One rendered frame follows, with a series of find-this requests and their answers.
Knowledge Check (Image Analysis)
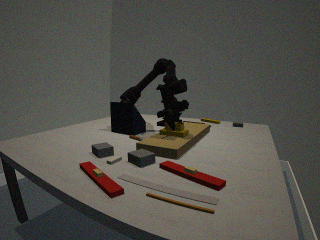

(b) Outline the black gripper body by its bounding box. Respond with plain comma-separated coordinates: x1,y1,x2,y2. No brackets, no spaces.
157,95,185,118

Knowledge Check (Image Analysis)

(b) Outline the thin grey flat strip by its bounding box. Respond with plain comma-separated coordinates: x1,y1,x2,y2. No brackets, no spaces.
117,174,219,205

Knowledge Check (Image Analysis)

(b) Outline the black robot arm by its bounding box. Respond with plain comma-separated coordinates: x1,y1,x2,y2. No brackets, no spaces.
120,58,189,110

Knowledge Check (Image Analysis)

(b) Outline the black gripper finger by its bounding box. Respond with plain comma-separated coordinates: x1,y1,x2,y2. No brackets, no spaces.
174,112,182,122
162,114,176,131

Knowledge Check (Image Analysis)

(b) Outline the red flat bar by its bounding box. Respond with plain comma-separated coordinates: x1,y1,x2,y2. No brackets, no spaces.
159,160,226,191
79,161,125,198

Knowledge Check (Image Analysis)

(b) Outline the beige flat block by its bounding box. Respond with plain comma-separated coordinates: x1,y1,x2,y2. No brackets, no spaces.
106,155,122,165

